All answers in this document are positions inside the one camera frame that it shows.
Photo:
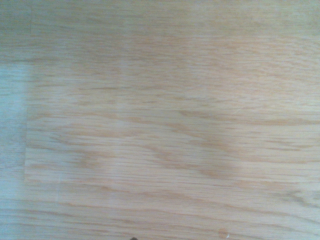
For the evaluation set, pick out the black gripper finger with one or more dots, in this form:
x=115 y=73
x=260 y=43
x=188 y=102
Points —
x=133 y=238

